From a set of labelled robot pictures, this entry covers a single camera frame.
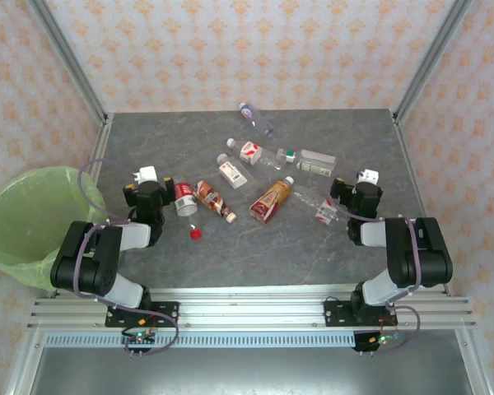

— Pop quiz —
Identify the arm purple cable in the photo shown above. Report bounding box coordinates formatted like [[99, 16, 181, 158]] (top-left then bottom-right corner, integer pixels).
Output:
[[331, 166, 422, 356], [77, 159, 180, 357]]

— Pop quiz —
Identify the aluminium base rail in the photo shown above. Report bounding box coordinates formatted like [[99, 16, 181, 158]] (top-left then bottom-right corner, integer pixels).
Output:
[[26, 286, 478, 330]]

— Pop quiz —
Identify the orange label bottle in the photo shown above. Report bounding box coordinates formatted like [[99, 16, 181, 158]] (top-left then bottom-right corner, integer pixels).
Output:
[[249, 175, 296, 227]]

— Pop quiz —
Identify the green lined waste bin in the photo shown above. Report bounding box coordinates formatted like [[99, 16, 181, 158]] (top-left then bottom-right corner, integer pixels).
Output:
[[0, 165, 110, 293]]

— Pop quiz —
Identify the clear bottle red white label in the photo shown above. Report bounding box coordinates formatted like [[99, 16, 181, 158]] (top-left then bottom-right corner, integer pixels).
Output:
[[226, 137, 284, 172]]

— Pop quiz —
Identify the aluminium table side rail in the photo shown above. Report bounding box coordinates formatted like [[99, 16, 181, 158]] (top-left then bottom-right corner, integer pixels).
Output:
[[91, 113, 115, 182], [393, 109, 454, 296]]

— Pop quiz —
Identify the cola bottle red cap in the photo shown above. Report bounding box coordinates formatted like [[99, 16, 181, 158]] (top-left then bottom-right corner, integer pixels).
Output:
[[171, 175, 203, 241]]

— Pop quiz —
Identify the short aluminium frame bar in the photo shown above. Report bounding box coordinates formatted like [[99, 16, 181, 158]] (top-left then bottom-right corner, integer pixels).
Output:
[[3, 328, 46, 395], [454, 328, 493, 395]]

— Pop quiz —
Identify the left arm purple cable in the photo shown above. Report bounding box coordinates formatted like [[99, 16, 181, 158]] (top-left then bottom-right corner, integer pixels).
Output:
[[77, 159, 180, 357]]

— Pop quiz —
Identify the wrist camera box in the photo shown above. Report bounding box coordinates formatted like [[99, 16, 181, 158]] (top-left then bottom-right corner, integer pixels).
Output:
[[357, 169, 380, 187], [132, 165, 159, 185]]

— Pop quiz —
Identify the slotted grey cable duct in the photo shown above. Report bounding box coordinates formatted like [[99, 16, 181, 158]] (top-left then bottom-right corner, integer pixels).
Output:
[[44, 332, 357, 350]]

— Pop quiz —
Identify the small circuit board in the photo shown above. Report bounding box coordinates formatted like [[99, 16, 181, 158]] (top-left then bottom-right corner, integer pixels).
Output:
[[368, 331, 403, 346], [121, 328, 157, 346]]

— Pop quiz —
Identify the white label white cap bottle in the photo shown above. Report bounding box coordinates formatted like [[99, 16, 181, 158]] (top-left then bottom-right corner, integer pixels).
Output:
[[216, 153, 256, 190]]

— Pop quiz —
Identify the clear bottle green white collar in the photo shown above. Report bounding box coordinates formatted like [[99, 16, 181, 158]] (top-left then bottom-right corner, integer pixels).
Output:
[[276, 147, 338, 166]]

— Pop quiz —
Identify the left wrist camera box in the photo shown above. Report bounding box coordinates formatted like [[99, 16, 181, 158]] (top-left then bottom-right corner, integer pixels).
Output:
[[132, 165, 159, 185]]

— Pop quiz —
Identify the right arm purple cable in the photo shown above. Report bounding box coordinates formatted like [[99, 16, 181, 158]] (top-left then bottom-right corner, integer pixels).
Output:
[[331, 166, 422, 356]]

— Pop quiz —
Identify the grey metal sheet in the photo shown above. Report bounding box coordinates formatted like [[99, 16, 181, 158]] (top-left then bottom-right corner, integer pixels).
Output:
[[26, 345, 477, 395]]

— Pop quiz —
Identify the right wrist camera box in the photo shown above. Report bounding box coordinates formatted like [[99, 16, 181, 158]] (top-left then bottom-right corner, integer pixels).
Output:
[[357, 169, 380, 187]]

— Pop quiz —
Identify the aluminium frame post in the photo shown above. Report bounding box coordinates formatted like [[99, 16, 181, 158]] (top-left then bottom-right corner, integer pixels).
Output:
[[394, 0, 474, 124], [26, 0, 110, 127]]

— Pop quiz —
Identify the brown label bottle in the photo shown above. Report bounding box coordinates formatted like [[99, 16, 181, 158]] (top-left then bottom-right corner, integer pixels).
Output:
[[193, 179, 237, 225]]

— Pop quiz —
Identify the clear bottle blue purple label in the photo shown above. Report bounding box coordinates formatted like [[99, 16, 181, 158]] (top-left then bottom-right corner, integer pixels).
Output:
[[238, 102, 276, 137]]

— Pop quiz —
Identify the square clear bottle red print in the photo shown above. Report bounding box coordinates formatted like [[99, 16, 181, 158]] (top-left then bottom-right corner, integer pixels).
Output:
[[292, 184, 340, 224]]

